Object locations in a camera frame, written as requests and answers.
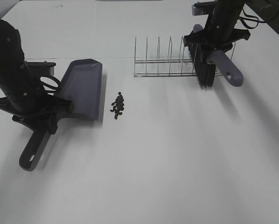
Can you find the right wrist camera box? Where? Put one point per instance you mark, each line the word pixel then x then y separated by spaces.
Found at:
pixel 203 8

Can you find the purple hand brush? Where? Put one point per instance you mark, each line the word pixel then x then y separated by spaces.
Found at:
pixel 206 70

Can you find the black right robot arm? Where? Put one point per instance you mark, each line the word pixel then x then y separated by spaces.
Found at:
pixel 225 14

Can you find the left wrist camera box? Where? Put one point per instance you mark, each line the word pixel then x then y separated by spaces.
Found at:
pixel 42 68

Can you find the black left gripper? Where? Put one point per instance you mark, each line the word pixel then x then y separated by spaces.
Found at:
pixel 48 113

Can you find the pile of coffee beans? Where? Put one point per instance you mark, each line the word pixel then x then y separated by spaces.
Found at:
pixel 118 106

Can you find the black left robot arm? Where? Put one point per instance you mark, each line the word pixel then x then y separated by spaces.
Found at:
pixel 29 95

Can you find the metal wire rack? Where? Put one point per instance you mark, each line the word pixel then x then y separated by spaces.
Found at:
pixel 153 59

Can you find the purple dustpan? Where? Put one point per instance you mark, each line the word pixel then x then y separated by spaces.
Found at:
pixel 81 84

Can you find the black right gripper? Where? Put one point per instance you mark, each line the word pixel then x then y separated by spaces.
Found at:
pixel 216 39

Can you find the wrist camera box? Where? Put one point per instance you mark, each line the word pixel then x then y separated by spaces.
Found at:
pixel 203 8
pixel 42 68

